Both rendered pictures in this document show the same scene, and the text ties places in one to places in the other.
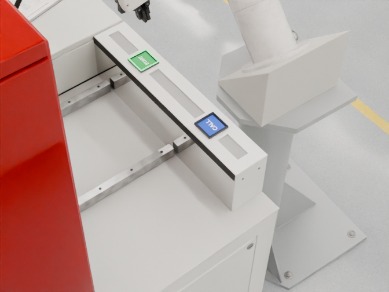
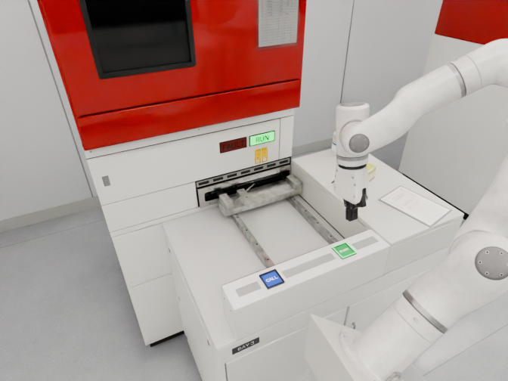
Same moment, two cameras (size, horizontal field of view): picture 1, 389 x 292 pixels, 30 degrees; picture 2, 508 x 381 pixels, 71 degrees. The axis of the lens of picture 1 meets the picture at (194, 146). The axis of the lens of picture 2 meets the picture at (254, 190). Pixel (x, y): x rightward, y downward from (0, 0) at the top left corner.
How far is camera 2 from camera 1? 147 cm
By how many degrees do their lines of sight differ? 72
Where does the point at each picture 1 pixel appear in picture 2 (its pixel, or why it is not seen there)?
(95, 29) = (376, 228)
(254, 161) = (229, 299)
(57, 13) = (392, 212)
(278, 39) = (367, 342)
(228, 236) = (204, 310)
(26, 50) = not seen: outside the picture
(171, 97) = (304, 261)
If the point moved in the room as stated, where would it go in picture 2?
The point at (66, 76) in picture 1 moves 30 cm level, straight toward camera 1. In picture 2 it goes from (350, 231) to (270, 233)
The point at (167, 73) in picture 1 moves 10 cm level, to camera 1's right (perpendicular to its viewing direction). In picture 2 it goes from (330, 262) to (327, 287)
